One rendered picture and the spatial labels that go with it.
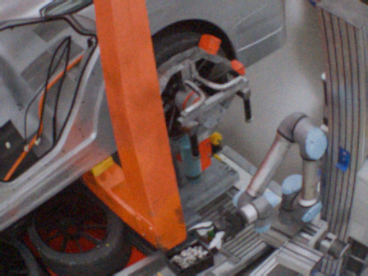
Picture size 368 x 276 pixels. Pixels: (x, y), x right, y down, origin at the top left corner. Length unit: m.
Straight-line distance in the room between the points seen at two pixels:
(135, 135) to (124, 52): 0.43
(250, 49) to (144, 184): 1.23
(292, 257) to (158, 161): 0.79
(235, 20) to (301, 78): 1.47
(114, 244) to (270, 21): 1.58
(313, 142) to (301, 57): 2.83
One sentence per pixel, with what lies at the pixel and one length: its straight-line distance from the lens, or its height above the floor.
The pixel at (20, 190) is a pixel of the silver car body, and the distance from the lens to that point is 3.75.
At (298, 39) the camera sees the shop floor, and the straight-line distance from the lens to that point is 5.93.
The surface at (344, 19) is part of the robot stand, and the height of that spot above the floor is 2.03.
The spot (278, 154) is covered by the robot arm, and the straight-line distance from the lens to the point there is 3.08.
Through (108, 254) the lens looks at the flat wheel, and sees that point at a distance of 3.89.
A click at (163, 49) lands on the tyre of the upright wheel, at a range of 3.89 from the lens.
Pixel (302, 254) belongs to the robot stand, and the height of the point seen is 0.74.
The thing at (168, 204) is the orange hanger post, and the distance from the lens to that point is 3.61.
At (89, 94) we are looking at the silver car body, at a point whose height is 1.16.
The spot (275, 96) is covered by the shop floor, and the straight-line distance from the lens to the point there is 5.35.
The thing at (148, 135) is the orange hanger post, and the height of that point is 1.27.
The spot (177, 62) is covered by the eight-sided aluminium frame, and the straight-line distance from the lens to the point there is 3.91.
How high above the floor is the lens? 3.48
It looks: 43 degrees down
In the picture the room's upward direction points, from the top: 9 degrees counter-clockwise
